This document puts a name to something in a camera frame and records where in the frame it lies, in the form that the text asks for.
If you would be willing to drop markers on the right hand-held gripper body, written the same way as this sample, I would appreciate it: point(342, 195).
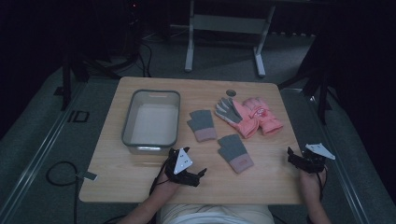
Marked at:
point(314, 160)

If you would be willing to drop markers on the person's right hand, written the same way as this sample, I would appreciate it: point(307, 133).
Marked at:
point(311, 183)

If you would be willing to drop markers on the person's white clothing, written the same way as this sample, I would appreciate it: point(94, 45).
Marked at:
point(214, 214)

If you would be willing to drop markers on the black tripod stand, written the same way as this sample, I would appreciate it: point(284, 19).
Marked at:
point(77, 71)
point(314, 84)

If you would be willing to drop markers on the clear plastic bin grey rim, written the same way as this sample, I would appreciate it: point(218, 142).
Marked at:
point(154, 124)

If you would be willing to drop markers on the pink glove with print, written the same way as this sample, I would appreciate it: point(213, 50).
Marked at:
point(263, 116)

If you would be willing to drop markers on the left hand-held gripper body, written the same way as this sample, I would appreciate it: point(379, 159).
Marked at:
point(182, 163)

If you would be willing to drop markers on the dark equipment with red light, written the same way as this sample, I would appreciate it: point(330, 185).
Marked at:
point(134, 25)

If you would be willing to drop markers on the metal floor rail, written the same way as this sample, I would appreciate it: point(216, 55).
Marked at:
point(37, 158)
point(339, 161)

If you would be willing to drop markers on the pink glove grey palm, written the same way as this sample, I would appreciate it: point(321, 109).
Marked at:
point(235, 116)

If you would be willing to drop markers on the round grey table grommet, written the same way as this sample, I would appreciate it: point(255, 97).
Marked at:
point(231, 92)

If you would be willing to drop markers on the person's left hand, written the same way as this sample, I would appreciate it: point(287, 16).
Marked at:
point(165, 188)

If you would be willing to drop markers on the white metal desk frame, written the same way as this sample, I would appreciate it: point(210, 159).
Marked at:
point(229, 25)

